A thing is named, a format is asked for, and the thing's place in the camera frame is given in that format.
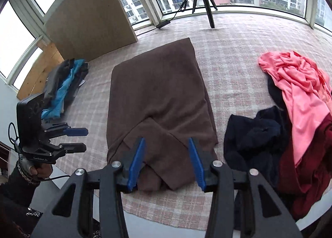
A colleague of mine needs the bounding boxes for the folded grey garment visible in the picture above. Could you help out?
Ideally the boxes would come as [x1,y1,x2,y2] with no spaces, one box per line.
[43,59,90,114]

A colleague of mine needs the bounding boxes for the pine wooden board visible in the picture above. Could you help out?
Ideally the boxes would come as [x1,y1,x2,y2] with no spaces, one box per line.
[17,43,65,100]

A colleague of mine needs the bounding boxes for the person's dark knit clothing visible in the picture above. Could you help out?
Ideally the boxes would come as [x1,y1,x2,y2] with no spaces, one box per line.
[0,202,101,238]

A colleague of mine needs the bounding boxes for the navy garment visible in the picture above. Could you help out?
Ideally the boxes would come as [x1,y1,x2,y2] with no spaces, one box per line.
[223,106,289,202]

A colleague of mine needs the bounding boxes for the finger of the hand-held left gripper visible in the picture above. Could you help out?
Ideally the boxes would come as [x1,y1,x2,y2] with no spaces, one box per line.
[43,123,89,139]
[49,143,87,154]

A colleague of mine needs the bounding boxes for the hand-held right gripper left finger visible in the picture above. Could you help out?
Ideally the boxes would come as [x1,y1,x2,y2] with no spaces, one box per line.
[31,137,146,238]

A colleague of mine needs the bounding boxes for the pink garment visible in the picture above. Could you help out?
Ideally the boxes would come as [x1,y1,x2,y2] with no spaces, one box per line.
[258,51,332,168]

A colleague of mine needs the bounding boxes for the pink plaid table cloth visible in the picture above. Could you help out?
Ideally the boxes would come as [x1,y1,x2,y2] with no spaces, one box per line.
[54,13,332,228]

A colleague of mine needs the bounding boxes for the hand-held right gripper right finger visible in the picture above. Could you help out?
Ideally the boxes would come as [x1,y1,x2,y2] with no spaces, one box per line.
[188,137,303,238]

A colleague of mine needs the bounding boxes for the person's left forearm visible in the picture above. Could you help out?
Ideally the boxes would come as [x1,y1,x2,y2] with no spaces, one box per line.
[0,167,43,209]

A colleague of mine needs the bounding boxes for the dark red garment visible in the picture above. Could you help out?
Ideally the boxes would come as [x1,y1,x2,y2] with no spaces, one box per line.
[276,115,332,220]

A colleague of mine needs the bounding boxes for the person's left hand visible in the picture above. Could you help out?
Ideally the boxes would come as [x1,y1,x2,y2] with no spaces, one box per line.
[19,158,54,180]

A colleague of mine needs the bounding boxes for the folded blue garment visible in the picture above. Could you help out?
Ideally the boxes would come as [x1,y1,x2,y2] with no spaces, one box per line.
[41,59,88,120]

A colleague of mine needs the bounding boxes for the light wooden panel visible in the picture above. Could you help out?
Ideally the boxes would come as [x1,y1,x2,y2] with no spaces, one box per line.
[44,0,138,62]

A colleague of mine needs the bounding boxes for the black garment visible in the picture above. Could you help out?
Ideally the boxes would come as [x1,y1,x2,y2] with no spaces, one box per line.
[267,76,288,114]

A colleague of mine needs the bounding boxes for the brown sweater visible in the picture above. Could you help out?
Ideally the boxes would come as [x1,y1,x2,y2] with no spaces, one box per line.
[106,38,219,192]

